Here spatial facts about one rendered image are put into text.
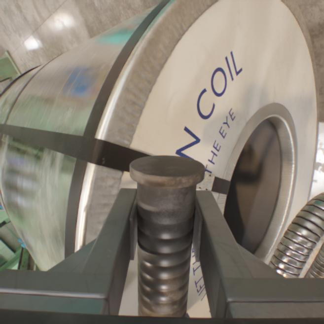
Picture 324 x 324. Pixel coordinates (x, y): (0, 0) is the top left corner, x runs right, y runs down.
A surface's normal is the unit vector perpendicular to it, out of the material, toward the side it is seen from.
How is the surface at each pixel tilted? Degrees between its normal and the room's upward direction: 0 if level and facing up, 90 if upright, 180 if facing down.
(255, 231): 81
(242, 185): 40
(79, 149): 48
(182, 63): 90
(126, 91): 89
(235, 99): 90
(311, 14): 0
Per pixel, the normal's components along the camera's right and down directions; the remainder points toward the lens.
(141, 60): 0.66, 0.21
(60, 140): -0.68, -0.22
